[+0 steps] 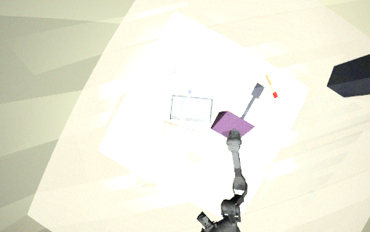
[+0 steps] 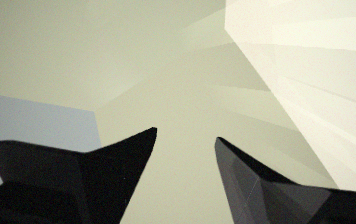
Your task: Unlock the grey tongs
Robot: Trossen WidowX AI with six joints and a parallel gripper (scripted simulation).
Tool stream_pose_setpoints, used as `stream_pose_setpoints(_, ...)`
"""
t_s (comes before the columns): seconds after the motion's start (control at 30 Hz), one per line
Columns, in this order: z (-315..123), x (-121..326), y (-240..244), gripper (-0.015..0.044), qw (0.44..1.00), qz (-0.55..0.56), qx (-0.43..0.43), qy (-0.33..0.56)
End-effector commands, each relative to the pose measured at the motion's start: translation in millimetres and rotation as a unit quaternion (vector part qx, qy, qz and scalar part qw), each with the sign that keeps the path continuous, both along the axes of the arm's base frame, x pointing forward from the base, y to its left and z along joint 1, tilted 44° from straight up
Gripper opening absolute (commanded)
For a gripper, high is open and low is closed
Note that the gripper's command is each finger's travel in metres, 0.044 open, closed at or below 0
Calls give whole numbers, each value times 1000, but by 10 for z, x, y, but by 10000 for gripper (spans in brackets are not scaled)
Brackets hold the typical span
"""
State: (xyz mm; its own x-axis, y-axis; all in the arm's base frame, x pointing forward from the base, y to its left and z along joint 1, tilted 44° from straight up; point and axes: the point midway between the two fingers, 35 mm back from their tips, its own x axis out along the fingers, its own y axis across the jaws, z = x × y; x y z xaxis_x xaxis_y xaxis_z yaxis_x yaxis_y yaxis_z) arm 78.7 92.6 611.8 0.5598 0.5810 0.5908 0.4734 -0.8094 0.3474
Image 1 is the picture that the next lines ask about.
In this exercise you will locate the light wooden board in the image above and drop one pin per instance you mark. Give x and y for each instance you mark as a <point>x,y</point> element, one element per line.
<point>181,142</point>

